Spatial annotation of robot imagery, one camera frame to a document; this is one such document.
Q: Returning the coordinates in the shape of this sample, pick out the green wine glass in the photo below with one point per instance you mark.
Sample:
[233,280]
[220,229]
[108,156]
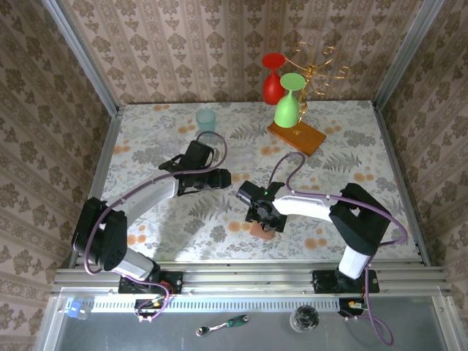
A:
[287,111]

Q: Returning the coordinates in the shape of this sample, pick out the clear glass jar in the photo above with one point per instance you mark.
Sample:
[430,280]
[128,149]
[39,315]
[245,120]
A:
[304,319]

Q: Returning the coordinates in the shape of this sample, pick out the small blue white box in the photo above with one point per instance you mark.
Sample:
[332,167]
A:
[75,310]

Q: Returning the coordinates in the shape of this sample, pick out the aluminium frame post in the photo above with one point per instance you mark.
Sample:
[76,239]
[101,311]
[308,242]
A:
[405,55]
[85,58]

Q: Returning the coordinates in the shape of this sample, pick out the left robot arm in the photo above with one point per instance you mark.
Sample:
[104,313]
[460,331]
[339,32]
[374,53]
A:
[146,197]

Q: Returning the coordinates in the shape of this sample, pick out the black connector block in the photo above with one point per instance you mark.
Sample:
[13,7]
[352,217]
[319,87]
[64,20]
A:
[146,305]
[347,309]

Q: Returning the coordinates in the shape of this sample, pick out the red wine glass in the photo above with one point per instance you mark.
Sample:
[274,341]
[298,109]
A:
[272,89]

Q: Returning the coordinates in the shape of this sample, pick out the aluminium mounting beam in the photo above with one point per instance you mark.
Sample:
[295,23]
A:
[248,279]

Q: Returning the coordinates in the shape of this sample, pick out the teal plastic tumbler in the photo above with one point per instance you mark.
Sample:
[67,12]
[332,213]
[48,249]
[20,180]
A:
[205,122]

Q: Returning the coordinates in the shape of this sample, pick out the aluminium side rail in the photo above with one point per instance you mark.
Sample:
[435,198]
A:
[105,153]
[395,164]

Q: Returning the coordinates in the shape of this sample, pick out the grey metal shelf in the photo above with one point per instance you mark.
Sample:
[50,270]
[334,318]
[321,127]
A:
[402,329]

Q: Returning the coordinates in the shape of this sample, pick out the clear acrylic card organizer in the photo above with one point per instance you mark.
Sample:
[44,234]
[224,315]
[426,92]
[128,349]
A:
[245,157]

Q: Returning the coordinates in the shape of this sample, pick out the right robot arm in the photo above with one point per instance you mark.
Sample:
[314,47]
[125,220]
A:
[311,208]

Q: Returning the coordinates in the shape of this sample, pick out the clear glass cup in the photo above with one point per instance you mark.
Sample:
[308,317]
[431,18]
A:
[167,139]

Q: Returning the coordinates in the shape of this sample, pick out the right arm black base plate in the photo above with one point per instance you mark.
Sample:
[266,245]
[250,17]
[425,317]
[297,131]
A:
[321,283]

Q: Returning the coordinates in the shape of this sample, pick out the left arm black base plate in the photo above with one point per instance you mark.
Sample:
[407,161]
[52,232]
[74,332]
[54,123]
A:
[172,281]

